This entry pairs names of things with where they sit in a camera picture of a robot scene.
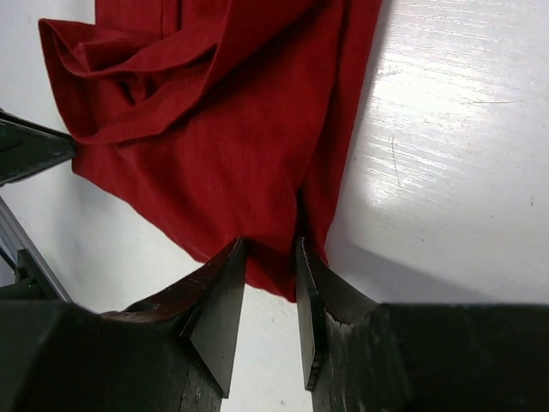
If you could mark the dark red t shirt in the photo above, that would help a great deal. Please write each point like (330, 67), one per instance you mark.
(217, 119)

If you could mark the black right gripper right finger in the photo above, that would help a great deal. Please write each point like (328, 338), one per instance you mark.
(360, 355)

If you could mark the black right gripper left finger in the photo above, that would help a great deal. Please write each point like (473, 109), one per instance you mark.
(172, 351)

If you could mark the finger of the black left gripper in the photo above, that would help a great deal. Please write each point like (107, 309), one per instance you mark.
(28, 148)

